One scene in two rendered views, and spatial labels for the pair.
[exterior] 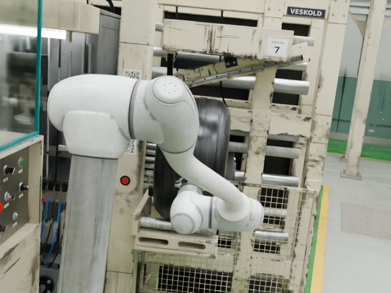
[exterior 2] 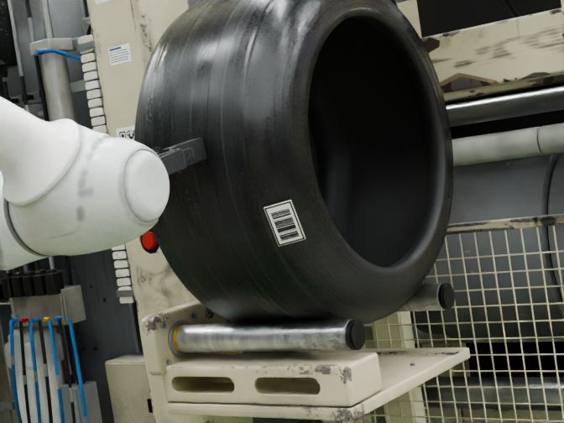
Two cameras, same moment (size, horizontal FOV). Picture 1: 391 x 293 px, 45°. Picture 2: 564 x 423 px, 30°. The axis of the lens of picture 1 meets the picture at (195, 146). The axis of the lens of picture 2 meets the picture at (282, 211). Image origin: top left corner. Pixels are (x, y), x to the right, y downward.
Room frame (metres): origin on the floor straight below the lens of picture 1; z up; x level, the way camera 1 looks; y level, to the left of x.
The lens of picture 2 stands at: (0.64, -0.91, 1.17)
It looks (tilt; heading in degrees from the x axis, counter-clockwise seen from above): 3 degrees down; 34
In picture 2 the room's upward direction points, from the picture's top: 9 degrees counter-clockwise
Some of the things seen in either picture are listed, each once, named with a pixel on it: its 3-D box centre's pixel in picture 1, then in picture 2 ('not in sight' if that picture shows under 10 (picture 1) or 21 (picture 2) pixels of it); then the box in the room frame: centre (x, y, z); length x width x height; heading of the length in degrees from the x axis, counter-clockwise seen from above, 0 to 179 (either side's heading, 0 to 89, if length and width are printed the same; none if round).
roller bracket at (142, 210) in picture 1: (143, 210); (229, 320); (2.07, 0.21, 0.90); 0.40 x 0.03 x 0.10; 177
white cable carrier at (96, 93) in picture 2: not in sight; (117, 169); (2.03, 0.38, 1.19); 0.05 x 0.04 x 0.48; 177
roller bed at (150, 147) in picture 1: (149, 160); not in sight; (2.46, 0.24, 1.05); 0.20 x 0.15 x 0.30; 87
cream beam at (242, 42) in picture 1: (227, 41); not in sight; (2.36, -0.10, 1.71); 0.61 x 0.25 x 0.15; 87
